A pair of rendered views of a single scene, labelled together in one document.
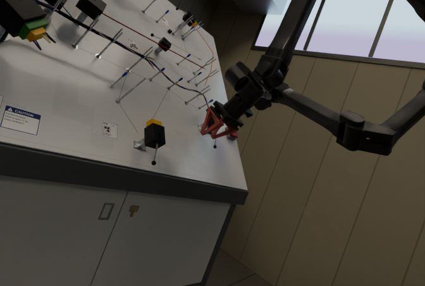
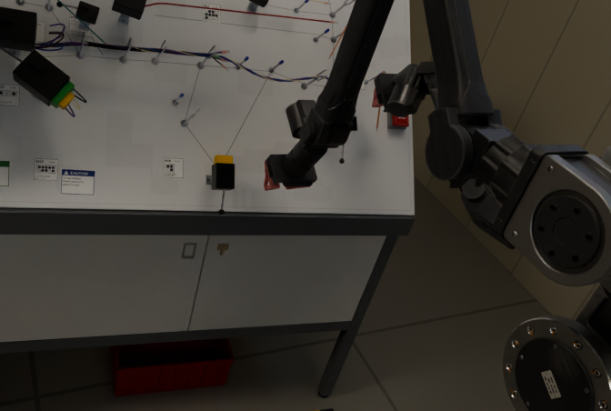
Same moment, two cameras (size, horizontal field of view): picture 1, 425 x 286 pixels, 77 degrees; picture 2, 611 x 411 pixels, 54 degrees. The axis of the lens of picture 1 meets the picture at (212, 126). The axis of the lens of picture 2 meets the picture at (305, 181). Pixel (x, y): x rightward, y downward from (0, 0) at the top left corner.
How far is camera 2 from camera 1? 0.87 m
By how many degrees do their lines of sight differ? 37
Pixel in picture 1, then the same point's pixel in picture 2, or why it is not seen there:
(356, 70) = not seen: outside the picture
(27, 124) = (84, 185)
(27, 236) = (115, 274)
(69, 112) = (124, 159)
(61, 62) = (109, 92)
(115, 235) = (206, 271)
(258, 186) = not seen: hidden behind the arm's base
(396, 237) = not seen: outside the picture
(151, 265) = (265, 300)
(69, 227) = (153, 265)
